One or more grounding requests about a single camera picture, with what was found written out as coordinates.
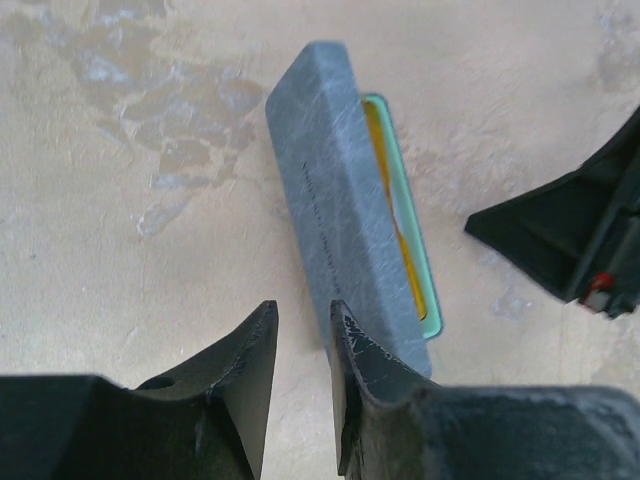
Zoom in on grey glasses case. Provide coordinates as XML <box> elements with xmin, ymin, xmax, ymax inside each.
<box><xmin>265</xmin><ymin>41</ymin><xmax>444</xmax><ymax>376</ymax></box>

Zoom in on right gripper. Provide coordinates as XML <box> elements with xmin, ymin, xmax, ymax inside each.
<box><xmin>465</xmin><ymin>113</ymin><xmax>639</xmax><ymax>320</ymax></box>

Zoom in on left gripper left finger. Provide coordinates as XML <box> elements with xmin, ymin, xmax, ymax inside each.
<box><xmin>1</xmin><ymin>301</ymin><xmax>278</xmax><ymax>479</ymax></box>

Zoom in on orange sunglasses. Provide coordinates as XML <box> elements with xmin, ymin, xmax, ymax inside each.
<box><xmin>362</xmin><ymin>99</ymin><xmax>428</xmax><ymax>321</ymax></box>

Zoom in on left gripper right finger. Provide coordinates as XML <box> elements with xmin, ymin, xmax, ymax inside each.
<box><xmin>330</xmin><ymin>301</ymin><xmax>639</xmax><ymax>479</ymax></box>

